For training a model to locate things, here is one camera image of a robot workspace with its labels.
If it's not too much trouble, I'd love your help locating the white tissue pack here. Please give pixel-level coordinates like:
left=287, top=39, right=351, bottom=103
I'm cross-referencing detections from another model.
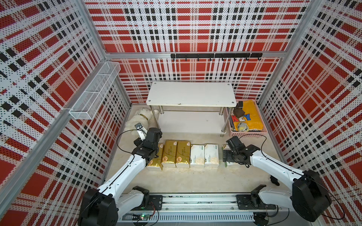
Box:
left=204, top=144, right=219, bottom=167
left=222, top=145, right=239, bottom=168
left=189, top=145, right=205, bottom=168

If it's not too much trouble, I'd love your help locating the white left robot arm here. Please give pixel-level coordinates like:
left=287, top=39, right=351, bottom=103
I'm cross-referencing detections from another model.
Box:
left=77, top=128, right=162, bottom=226

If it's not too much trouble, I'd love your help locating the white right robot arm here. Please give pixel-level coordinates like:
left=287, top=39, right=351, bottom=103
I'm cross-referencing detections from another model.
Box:
left=226, top=136, right=332, bottom=222

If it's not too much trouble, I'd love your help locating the gold tissue pack left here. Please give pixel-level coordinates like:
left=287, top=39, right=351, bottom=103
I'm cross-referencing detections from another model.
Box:
left=146, top=144, right=164, bottom=171

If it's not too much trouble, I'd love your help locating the gold tissue pack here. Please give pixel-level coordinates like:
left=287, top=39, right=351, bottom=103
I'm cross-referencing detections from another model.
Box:
left=161, top=140, right=178, bottom=168
left=175, top=140, right=191, bottom=168
left=146, top=144, right=164, bottom=171

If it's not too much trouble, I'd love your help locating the gold tissue pack middle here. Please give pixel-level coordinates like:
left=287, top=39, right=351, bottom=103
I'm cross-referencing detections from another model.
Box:
left=161, top=140, right=178, bottom=168

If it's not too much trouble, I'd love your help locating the gold tissue pack right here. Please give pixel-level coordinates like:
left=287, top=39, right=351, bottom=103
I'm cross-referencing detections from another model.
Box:
left=175, top=140, right=191, bottom=168

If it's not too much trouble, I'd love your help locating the white two-tier shelf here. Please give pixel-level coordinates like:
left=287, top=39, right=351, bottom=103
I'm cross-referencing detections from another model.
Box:
left=146, top=82, right=237, bottom=136

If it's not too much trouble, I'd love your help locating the white plush toy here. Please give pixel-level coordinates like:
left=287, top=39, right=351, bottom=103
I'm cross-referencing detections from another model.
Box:
left=124, top=108, right=160, bottom=135

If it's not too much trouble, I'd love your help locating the pink plastic basket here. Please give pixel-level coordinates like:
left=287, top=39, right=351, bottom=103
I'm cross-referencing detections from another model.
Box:
left=224, top=99, right=268, bottom=137

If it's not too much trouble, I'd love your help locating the yellow printed cloth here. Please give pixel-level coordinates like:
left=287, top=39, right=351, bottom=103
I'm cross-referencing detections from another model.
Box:
left=231, top=100, right=264, bottom=132

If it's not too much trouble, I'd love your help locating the brown plush toy in basket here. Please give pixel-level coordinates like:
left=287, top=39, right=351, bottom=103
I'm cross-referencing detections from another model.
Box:
left=233, top=101, right=245, bottom=119

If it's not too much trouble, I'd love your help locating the green circuit board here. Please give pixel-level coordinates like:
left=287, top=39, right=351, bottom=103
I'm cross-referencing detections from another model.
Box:
left=132, top=214, right=151, bottom=221

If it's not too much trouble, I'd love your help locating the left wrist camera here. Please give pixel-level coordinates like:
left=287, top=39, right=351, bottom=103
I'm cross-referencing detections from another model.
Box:
left=135, top=122, right=148, bottom=140

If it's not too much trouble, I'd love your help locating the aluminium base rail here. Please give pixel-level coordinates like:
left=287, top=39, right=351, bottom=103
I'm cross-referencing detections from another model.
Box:
left=84, top=192, right=314, bottom=225

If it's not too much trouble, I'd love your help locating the white wire mesh basket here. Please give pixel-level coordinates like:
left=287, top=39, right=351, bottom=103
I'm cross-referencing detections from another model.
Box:
left=70, top=62, right=120, bottom=120

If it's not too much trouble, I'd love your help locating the black wall hook rail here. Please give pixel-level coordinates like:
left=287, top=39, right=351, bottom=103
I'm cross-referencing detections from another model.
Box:
left=170, top=53, right=263, bottom=60

